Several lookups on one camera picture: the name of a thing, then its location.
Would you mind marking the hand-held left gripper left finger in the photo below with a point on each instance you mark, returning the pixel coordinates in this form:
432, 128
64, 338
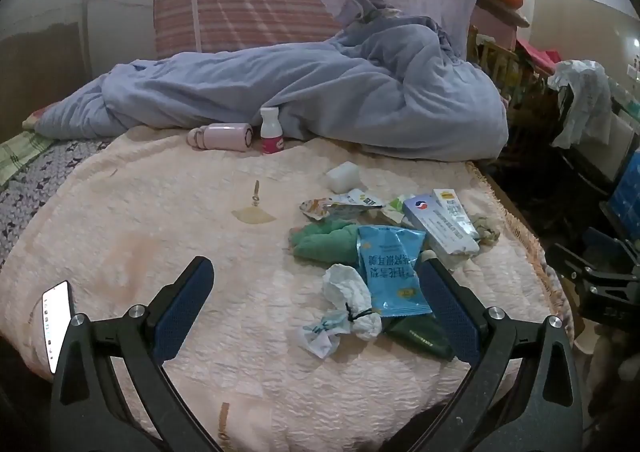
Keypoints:
182, 312

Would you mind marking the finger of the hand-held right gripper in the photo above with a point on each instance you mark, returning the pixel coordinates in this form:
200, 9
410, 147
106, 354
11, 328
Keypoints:
615, 242
575, 262

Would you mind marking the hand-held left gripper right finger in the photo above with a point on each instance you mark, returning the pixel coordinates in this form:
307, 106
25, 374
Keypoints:
450, 312

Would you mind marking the dark green packet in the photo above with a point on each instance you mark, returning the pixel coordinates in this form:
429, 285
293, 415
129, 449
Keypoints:
420, 336

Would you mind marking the blue box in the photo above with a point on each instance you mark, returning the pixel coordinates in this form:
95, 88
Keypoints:
627, 194

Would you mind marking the blue snack packet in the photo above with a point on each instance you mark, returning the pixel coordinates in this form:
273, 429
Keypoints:
390, 272

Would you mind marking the blue-white medicine box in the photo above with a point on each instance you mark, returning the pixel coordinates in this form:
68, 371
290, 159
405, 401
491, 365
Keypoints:
432, 227

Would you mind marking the crumpled beige paper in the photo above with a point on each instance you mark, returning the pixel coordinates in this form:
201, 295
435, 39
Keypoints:
486, 229

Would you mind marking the crumpled white tissue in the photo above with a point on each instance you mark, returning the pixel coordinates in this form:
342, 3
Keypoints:
350, 289

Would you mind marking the white milk carton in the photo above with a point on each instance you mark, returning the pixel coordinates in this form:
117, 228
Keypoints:
455, 209

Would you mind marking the pink textured blanket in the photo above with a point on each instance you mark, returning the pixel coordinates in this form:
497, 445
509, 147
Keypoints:
150, 212

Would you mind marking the crushed green-white carton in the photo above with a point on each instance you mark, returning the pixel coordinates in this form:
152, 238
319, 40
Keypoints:
397, 206

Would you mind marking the smartphone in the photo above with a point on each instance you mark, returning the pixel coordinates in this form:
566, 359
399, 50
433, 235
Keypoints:
59, 327

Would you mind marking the small clear wrapper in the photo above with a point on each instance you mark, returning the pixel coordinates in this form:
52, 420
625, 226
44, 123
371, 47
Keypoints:
322, 332

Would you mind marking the small metal pin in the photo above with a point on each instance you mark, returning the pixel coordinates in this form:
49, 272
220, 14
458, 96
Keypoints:
256, 192

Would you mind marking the white printed wrapper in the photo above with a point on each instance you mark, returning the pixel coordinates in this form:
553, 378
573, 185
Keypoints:
364, 198

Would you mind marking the white hanging cloth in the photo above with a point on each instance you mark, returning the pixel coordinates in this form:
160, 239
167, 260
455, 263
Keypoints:
580, 97

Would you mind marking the grey foil snack wrapper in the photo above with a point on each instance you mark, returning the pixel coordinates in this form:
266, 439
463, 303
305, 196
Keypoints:
322, 208

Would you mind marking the white foam block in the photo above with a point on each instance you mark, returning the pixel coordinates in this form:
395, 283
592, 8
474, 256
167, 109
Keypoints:
344, 176

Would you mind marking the pink thermos bottle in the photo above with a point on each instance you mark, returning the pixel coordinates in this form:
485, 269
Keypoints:
225, 136

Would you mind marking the grey patterned sheet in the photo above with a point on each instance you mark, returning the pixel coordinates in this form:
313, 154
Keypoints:
35, 192

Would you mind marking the wooden crib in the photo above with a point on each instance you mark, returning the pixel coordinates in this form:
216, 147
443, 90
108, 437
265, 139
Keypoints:
505, 77

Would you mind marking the white bottle with pink label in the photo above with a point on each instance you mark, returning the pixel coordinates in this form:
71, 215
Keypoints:
271, 132

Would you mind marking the green checked cloth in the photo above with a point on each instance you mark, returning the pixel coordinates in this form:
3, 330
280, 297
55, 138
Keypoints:
20, 152

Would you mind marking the blue-grey quilt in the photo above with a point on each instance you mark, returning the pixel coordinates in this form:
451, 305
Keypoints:
300, 92

